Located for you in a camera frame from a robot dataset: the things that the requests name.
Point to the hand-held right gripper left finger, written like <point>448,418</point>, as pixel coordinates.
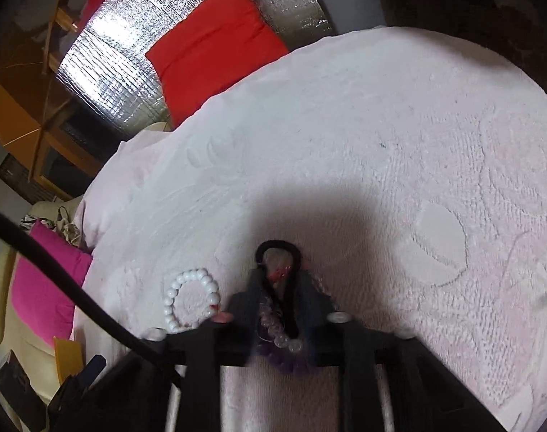
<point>251,299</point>

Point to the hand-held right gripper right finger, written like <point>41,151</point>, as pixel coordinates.
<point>307,297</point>

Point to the pale pink textured blanket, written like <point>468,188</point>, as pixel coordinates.
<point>345,144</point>

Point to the orange card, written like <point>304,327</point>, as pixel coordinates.
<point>68,355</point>

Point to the patterned cloth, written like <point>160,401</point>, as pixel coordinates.
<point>68,231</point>

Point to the magenta pillow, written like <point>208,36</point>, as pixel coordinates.
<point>39,288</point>

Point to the cream sofa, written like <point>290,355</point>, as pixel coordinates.
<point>25,360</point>

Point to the silver foil mat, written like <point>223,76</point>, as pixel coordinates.
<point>115,58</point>

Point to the wooden shelf furniture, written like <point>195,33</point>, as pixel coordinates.
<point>12,108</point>

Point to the wooden chair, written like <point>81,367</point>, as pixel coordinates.
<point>57,18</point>

